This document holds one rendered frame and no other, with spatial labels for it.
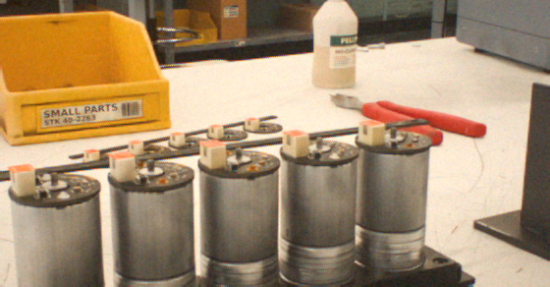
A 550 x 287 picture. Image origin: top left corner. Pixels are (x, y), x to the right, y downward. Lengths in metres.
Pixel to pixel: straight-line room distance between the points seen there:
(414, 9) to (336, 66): 5.63
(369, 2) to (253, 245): 5.77
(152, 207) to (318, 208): 0.05
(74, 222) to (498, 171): 0.29
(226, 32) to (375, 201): 4.64
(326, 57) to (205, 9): 4.35
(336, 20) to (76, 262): 0.45
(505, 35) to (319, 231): 0.54
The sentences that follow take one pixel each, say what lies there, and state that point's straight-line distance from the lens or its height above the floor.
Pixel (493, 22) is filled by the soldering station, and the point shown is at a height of 0.78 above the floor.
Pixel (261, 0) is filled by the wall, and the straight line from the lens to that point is 5.52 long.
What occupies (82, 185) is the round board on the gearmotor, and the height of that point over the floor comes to 0.81.
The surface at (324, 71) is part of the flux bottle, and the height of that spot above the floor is 0.76.
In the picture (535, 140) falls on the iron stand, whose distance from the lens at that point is 0.39.
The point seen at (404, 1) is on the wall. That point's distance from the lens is 6.23.
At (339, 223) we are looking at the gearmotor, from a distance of 0.28.
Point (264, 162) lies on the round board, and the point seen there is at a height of 0.81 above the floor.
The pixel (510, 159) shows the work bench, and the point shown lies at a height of 0.75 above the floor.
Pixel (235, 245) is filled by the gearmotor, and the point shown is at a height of 0.79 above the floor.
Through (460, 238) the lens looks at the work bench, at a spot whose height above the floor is 0.75.
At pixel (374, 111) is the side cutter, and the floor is 0.76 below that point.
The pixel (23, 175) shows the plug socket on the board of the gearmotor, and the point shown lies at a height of 0.82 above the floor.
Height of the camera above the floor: 0.89
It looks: 17 degrees down
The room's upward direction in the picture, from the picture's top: straight up
